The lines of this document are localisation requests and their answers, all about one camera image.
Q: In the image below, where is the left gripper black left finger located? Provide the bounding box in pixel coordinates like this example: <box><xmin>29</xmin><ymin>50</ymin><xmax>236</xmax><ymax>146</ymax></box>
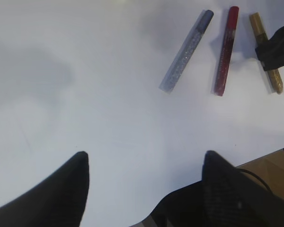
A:
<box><xmin>0</xmin><ymin>151</ymin><xmax>89</xmax><ymax>227</ymax></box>

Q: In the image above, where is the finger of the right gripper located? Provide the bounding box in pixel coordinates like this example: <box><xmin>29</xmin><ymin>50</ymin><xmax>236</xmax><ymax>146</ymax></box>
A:
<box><xmin>255</xmin><ymin>26</ymin><xmax>284</xmax><ymax>70</ymax></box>

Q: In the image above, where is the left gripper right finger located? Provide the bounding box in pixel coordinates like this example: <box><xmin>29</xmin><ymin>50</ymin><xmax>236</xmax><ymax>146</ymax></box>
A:
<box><xmin>151</xmin><ymin>150</ymin><xmax>284</xmax><ymax>227</ymax></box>

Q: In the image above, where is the gold glitter pen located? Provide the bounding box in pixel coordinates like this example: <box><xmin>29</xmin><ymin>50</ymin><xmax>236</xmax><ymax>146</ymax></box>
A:
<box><xmin>249</xmin><ymin>12</ymin><xmax>284</xmax><ymax>94</ymax></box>

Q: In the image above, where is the red glitter pen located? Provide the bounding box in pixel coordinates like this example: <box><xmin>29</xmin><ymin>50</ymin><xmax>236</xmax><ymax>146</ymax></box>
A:
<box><xmin>211</xmin><ymin>6</ymin><xmax>239</xmax><ymax>96</ymax></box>

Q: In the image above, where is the silver glitter pen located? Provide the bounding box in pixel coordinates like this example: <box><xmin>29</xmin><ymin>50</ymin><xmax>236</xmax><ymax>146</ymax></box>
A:
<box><xmin>159</xmin><ymin>10</ymin><xmax>214</xmax><ymax>94</ymax></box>

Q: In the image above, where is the black floor cable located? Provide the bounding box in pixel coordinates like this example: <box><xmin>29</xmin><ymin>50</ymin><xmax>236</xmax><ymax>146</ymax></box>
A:
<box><xmin>239</xmin><ymin>146</ymin><xmax>284</xmax><ymax>192</ymax></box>

